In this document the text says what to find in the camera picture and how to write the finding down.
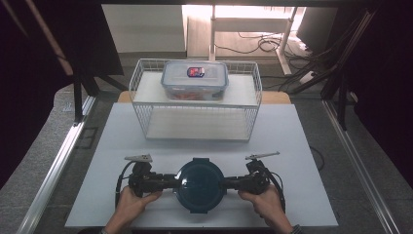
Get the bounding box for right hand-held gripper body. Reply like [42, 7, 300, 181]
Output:
[244, 151, 281, 195]

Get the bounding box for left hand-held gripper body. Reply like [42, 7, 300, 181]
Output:
[124, 153, 167, 198]

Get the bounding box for round dark lidded container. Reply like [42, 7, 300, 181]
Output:
[175, 157, 226, 215]

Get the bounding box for white two-tier wire rack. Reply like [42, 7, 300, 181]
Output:
[129, 58, 263, 142]

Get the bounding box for clear rectangular lidded container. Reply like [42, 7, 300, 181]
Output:
[161, 60, 230, 101]

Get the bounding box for person's right hand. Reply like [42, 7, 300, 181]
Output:
[238, 184, 291, 228]

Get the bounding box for person's left hand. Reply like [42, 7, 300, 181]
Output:
[111, 186, 163, 225]

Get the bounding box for wooden table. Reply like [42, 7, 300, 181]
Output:
[116, 90, 292, 105]

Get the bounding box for black metal stand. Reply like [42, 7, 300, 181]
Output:
[71, 73, 130, 127]
[320, 72, 349, 132]

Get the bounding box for white power strip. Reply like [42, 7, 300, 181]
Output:
[299, 70, 316, 85]

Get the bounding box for dark curtain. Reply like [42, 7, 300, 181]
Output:
[340, 0, 413, 189]
[0, 0, 125, 190]

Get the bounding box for white cabinet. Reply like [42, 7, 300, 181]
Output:
[101, 4, 188, 54]

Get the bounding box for dark monitor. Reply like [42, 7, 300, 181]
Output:
[295, 6, 339, 56]

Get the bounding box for pale slanted bar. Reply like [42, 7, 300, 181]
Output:
[24, 0, 75, 78]

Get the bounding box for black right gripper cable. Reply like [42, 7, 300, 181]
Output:
[259, 160, 286, 214]

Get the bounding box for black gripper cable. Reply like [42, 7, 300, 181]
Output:
[114, 160, 137, 209]
[259, 160, 286, 214]

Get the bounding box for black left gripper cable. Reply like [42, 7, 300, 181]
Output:
[114, 160, 137, 209]

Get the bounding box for aluminium rail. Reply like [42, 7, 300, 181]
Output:
[17, 96, 97, 234]
[321, 98, 401, 234]

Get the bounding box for bundle of black cables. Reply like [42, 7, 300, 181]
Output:
[278, 48, 342, 95]

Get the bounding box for black cables on floor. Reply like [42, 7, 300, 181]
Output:
[214, 31, 310, 56]

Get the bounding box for white desk frame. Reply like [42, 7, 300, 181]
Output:
[208, 4, 299, 76]

